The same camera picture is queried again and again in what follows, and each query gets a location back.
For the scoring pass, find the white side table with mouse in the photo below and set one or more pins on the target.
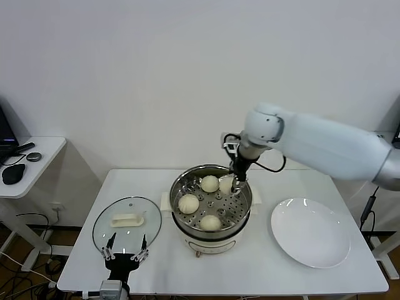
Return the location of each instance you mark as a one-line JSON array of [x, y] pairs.
[[47, 150]]

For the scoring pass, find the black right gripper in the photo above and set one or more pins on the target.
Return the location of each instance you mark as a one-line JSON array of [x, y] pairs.
[[240, 167]]

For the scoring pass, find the white wall socket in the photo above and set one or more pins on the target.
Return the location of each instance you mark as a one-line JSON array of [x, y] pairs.
[[55, 207]]

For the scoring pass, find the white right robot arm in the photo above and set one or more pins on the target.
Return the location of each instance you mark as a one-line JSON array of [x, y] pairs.
[[328, 140]]

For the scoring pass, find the black laptop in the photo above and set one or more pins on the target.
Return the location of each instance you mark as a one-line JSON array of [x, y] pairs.
[[4, 128]]

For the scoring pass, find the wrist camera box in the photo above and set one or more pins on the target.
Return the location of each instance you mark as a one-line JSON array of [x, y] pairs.
[[111, 289], [230, 144]]

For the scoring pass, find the black computer mouse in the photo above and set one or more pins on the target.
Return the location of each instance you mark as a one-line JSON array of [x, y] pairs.
[[13, 174]]

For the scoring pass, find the white round plate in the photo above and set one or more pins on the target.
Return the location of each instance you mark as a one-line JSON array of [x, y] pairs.
[[306, 231]]

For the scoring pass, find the stainless steel steamer basket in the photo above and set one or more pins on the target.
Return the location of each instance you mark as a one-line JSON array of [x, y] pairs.
[[234, 209]]

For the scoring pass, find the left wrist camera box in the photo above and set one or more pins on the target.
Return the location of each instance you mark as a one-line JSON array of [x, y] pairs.
[[111, 289]]

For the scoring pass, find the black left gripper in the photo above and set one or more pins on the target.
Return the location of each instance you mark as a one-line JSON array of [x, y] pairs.
[[122, 262]]

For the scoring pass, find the round dark grey puck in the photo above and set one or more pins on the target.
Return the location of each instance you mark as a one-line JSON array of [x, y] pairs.
[[33, 157]]

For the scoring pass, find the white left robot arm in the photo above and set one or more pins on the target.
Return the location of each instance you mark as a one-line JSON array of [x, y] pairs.
[[125, 290]]

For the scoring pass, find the white electric cooker base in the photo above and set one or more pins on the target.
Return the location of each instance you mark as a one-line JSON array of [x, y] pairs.
[[209, 245]]

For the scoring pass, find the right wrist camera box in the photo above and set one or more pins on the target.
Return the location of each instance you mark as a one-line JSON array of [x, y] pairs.
[[230, 144]]

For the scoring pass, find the black stick remote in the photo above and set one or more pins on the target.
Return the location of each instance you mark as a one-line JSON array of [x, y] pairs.
[[24, 147]]

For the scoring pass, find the white steamed baozi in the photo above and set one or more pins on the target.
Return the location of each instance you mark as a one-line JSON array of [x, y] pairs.
[[210, 222], [209, 183], [188, 203], [225, 186]]

